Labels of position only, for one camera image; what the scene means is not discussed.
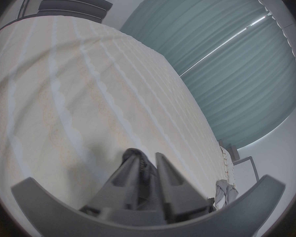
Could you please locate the pile of clothes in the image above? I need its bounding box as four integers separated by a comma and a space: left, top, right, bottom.
207, 179, 239, 210

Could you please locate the white printed pillow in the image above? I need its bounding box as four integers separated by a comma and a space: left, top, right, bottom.
220, 146, 238, 189

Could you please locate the blue-green curtain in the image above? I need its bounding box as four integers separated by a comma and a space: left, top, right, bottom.
120, 0, 270, 76
180, 16, 296, 148

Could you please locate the black chest of drawers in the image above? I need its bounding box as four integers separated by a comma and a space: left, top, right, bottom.
27, 0, 113, 23

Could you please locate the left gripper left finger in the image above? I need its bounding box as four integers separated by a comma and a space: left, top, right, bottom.
80, 155, 141, 213

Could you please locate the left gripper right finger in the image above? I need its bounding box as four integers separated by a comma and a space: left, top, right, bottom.
156, 153, 214, 224

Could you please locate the bed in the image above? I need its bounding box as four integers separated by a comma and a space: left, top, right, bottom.
0, 15, 260, 210

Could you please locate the grey bedside table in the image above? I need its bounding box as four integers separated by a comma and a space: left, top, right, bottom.
218, 139, 238, 163

